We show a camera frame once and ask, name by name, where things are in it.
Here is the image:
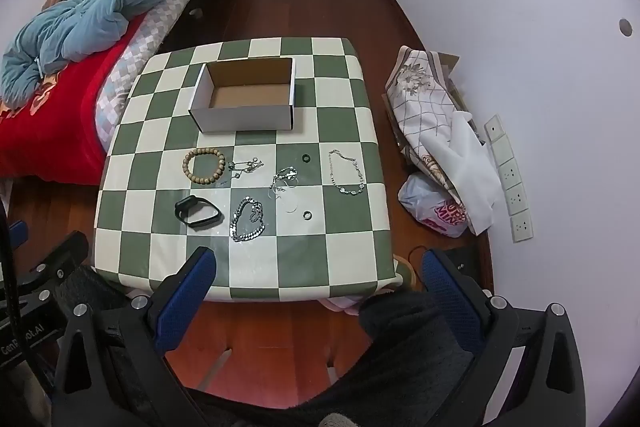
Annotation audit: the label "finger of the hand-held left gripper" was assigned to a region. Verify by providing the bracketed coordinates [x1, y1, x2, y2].
[6, 221, 27, 253]
[20, 231, 91, 280]

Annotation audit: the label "black fitness band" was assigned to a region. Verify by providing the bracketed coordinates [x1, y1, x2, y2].
[174, 195, 224, 228]

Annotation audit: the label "floral patterned cloth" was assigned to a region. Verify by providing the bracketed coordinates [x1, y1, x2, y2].
[385, 47, 496, 220]

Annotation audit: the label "silver chain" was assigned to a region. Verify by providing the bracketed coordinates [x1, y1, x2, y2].
[270, 166, 300, 198]

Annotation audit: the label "silver pin charm cluster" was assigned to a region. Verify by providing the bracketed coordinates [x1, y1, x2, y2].
[227, 156, 265, 180]

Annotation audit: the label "white cardboard box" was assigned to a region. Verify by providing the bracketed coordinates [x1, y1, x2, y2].
[188, 57, 297, 134]

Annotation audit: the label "silver chain bracelet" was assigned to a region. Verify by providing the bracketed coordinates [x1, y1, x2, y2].
[229, 197, 266, 243]

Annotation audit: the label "silver link necklace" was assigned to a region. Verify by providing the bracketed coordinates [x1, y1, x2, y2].
[327, 149, 365, 196]

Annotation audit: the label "blue quilt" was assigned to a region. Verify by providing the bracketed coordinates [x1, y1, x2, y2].
[0, 0, 182, 102]

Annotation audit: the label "wooden bead bracelet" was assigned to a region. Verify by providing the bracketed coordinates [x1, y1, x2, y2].
[182, 148, 227, 186]

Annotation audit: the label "white plastic bag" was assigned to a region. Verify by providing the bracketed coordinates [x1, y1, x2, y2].
[398, 172, 469, 239]

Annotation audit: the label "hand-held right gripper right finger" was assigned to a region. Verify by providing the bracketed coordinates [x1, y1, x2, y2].
[421, 248, 586, 427]

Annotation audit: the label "grey checkered bed sheet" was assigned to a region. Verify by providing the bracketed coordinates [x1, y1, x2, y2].
[95, 0, 236, 152]

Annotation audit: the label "person's dark trousers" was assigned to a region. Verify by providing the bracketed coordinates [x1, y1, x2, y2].
[55, 264, 501, 427]

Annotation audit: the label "bed with red blanket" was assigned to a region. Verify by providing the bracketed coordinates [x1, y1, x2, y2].
[0, 0, 236, 184]

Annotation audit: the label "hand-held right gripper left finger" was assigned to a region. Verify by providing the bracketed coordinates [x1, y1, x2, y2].
[52, 247, 217, 427]

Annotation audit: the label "black cable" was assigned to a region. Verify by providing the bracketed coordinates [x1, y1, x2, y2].
[0, 199, 56, 408]

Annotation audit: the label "green white checkered tablecloth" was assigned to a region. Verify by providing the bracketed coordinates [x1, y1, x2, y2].
[92, 37, 406, 303]

